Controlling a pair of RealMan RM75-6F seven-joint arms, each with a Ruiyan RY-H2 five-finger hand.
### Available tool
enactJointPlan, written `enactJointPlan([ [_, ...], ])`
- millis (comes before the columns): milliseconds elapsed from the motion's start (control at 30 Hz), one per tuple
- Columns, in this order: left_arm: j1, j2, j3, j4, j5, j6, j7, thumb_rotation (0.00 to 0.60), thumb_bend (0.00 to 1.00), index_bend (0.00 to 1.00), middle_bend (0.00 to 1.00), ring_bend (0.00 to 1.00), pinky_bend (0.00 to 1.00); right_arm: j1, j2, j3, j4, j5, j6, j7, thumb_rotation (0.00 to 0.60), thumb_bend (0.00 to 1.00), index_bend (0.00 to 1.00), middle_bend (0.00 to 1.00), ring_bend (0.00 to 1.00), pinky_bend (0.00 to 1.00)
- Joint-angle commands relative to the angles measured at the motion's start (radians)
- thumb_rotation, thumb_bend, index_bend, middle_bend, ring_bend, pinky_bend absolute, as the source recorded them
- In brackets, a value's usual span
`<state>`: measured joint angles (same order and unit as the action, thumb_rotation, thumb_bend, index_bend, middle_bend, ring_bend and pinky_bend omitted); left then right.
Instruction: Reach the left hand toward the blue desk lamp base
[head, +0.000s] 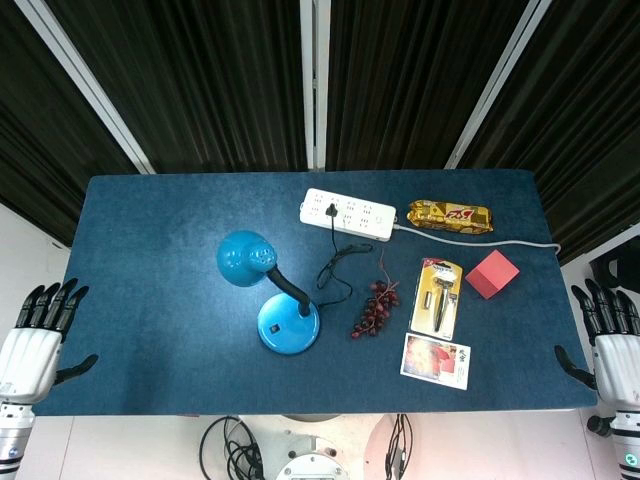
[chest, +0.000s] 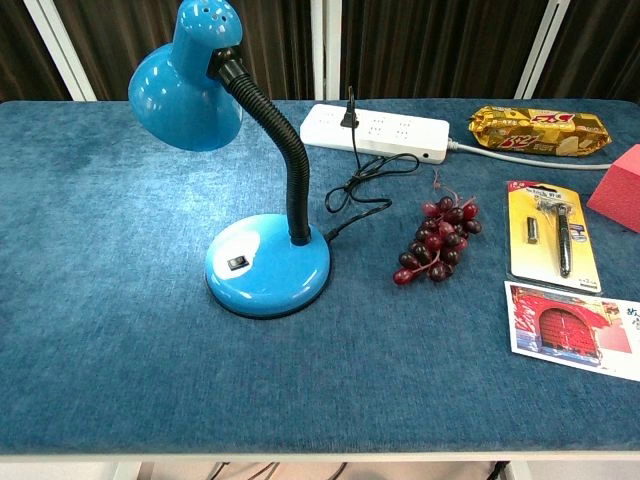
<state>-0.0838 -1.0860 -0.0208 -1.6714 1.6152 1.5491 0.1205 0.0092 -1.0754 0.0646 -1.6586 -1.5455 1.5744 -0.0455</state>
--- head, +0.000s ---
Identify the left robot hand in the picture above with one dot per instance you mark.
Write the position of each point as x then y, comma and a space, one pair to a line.
27, 350

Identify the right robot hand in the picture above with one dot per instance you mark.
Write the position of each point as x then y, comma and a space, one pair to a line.
612, 360

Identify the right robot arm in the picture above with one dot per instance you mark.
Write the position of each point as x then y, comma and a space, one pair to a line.
627, 442

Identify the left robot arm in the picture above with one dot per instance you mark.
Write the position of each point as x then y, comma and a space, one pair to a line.
14, 435

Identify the blue desk lamp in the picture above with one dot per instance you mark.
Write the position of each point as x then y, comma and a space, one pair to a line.
280, 295

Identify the black object on floor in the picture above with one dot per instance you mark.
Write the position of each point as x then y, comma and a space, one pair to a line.
617, 267

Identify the red cube box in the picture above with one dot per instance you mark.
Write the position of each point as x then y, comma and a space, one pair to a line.
492, 275

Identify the blue table cloth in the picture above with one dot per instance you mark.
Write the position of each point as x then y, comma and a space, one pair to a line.
190, 310

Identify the white printed card packet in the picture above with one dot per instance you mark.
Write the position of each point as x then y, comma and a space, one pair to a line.
436, 361

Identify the razor in yellow blister pack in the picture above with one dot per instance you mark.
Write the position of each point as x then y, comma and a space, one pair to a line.
439, 300

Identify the yellow snack package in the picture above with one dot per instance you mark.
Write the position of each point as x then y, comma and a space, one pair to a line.
450, 217

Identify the bunch of red grapes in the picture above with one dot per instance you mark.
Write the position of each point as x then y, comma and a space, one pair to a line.
376, 309

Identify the robot torso base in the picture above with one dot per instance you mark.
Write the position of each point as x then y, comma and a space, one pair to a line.
310, 450

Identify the white power strip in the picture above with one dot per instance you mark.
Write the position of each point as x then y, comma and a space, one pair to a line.
348, 214

